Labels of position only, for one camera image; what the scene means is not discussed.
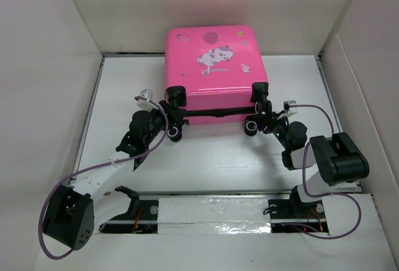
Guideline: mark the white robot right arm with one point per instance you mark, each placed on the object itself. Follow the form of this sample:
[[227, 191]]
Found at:
[[326, 163]]

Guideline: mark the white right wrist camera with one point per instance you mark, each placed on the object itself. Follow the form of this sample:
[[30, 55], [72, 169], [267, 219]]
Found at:
[[288, 110]]

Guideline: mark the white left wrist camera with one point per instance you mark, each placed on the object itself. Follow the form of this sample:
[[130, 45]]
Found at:
[[145, 100]]

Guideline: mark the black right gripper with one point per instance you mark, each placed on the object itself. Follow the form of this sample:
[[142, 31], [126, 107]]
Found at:
[[273, 121]]

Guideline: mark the pink hard-shell suitcase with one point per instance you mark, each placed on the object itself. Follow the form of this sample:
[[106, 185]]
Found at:
[[217, 75]]

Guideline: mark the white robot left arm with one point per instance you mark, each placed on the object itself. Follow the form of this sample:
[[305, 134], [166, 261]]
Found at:
[[81, 202]]

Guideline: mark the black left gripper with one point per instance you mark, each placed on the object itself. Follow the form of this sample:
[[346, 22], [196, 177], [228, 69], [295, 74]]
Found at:
[[174, 114]]

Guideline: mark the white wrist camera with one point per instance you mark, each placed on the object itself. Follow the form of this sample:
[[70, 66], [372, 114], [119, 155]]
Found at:
[[145, 100], [288, 110]]

